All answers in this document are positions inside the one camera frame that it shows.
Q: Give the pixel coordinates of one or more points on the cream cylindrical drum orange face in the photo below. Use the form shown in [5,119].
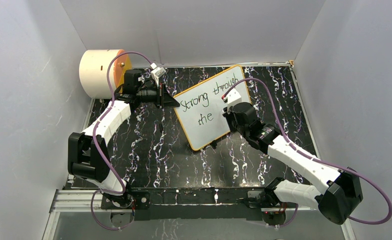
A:
[93,71]

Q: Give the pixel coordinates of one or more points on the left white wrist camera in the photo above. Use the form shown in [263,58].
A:
[157,71]

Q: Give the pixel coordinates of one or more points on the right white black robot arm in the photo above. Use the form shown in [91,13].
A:
[335,193]

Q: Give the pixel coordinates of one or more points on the yellow framed whiteboard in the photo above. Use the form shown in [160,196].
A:
[201,106]

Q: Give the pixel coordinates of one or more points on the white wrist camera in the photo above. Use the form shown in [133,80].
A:
[231,99]
[157,71]

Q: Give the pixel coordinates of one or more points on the aluminium front frame rail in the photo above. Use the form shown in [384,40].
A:
[205,213]

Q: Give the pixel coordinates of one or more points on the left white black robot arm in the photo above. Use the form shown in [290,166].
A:
[88,157]

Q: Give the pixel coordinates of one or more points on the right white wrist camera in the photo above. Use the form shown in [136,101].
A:
[231,99]

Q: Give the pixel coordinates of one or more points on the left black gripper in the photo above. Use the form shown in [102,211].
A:
[164,100]

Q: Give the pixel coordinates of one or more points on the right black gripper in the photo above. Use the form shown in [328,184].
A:
[228,117]

